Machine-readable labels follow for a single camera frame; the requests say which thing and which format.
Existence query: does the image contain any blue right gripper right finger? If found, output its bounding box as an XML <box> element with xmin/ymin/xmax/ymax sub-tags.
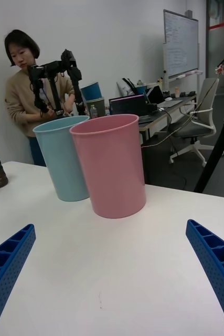
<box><xmin>186</xmin><ymin>219</ymin><xmax>224</xmax><ymax>336</ymax></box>

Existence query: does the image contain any silver laptop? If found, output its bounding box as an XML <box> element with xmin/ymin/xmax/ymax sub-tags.
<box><xmin>144</xmin><ymin>85</ymin><xmax>183</xmax><ymax>108</ymax></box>

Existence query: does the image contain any person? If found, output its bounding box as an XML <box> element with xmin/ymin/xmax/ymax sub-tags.
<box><xmin>4</xmin><ymin>29</ymin><xmax>76</xmax><ymax>167</ymax></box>

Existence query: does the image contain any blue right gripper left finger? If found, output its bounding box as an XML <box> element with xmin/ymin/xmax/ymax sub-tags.
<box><xmin>0</xmin><ymin>223</ymin><xmax>36</xmax><ymax>336</ymax></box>

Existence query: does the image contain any white office chair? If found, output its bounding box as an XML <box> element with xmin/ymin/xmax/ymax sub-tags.
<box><xmin>169</xmin><ymin>77</ymin><xmax>224</xmax><ymax>167</ymax></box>

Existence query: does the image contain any grey plastic bin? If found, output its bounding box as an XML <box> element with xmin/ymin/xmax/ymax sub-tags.
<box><xmin>86</xmin><ymin>97</ymin><xmax>106</xmax><ymax>118</ymax></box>

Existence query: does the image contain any black tripod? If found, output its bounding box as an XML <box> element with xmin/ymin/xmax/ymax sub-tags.
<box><xmin>194</xmin><ymin>112</ymin><xmax>224</xmax><ymax>194</ymax></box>

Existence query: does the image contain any pale blue plastic bin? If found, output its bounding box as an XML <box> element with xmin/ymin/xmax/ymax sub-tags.
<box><xmin>32</xmin><ymin>114</ymin><xmax>91</xmax><ymax>202</ymax></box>

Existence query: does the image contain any black laptop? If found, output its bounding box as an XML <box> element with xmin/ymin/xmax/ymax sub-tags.
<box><xmin>108</xmin><ymin>94</ymin><xmax>150</xmax><ymax>118</ymax></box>

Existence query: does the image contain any whiteboard on stand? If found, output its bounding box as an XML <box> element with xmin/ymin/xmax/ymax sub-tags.
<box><xmin>163</xmin><ymin>9</ymin><xmax>204</xmax><ymax>90</ymax></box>

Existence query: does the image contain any pink plastic bin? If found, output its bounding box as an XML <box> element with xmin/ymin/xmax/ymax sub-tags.
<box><xmin>69</xmin><ymin>113</ymin><xmax>147</xmax><ymax>219</ymax></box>

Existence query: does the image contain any desk with wooden edge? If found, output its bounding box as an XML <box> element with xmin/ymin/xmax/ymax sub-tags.
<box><xmin>137</xmin><ymin>94</ymin><xmax>198</xmax><ymax>145</ymax></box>

